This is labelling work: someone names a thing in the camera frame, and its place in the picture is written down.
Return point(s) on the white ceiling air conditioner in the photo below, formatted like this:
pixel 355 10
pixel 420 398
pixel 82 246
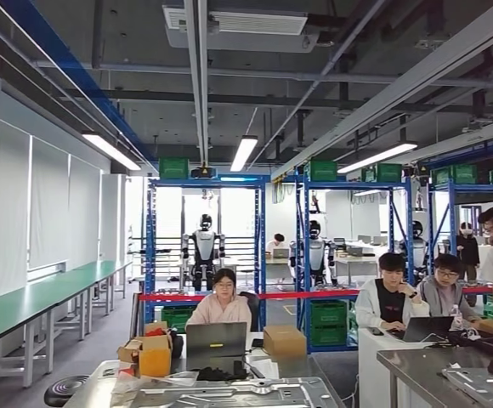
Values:
pixel 263 25

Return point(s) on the black round stool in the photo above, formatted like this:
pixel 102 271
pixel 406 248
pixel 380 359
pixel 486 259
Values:
pixel 66 389

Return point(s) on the long ceiling light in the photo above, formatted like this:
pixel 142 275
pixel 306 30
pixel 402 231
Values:
pixel 110 151
pixel 244 153
pixel 378 156

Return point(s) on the grey ceiling rail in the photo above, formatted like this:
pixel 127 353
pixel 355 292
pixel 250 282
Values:
pixel 197 67

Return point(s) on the red barrier tape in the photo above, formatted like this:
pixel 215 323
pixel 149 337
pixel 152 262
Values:
pixel 289 294

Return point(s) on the stainless steel workbench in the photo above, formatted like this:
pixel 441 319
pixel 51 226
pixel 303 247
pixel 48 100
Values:
pixel 417 360

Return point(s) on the blue metal shelf rack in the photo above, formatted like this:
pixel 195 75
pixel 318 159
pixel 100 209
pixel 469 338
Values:
pixel 263 253
pixel 484 187
pixel 300 253

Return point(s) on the clear water bottle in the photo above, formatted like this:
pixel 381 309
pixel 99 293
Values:
pixel 456 321

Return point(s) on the orange cardboard box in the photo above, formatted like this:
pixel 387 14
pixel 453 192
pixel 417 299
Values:
pixel 155 357

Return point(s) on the grey laptop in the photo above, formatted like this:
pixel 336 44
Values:
pixel 217 340

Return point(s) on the white paper sheet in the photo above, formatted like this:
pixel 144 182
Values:
pixel 266 369

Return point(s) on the closed brown cardboard box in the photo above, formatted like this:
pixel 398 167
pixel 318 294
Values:
pixel 284 342

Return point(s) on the black office chair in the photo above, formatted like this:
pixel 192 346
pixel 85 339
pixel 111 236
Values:
pixel 253 309

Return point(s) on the black yellow hoist trolley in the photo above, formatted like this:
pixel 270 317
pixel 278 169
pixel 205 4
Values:
pixel 203 172

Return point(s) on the blue overhead rail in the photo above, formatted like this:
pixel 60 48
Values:
pixel 59 53

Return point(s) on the white desk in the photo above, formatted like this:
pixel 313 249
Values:
pixel 374 371

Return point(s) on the black laptop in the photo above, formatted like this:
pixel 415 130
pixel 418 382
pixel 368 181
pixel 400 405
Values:
pixel 427 328

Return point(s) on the silver stamped metal panel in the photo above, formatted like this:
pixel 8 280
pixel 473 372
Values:
pixel 480 385
pixel 229 394

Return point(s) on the small brown cardboard box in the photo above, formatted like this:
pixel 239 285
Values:
pixel 129 350

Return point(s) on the green top workbench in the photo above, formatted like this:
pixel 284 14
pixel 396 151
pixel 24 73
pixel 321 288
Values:
pixel 25 298

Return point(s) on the black cloth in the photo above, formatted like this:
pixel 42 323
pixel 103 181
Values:
pixel 220 374

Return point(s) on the white roller blind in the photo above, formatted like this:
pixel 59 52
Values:
pixel 14 214
pixel 85 208
pixel 50 208

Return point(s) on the white black humanoid robot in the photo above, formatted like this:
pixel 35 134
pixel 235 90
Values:
pixel 418 250
pixel 204 248
pixel 316 253

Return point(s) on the grey office desk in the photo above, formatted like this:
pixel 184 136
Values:
pixel 357 260

